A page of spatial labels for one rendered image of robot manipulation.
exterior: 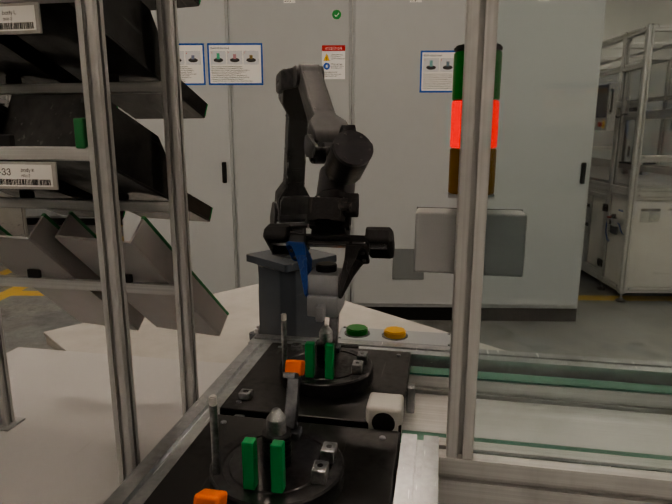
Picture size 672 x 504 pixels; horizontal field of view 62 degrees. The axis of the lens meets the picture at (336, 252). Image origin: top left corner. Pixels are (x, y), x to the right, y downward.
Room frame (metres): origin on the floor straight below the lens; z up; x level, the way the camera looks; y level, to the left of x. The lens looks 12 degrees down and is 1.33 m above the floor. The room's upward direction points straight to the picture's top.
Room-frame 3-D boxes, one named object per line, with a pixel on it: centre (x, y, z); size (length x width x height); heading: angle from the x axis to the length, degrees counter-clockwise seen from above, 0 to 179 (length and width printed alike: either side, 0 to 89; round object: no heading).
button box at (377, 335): (0.97, -0.11, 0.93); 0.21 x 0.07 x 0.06; 79
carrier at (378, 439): (0.52, 0.06, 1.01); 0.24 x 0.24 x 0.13; 79
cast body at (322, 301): (0.77, 0.02, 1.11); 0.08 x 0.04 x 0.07; 170
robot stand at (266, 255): (1.21, 0.10, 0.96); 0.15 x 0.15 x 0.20; 43
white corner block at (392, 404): (0.66, -0.06, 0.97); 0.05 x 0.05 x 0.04; 79
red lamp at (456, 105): (0.63, -0.15, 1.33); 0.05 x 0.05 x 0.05
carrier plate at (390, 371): (0.78, 0.01, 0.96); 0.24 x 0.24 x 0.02; 79
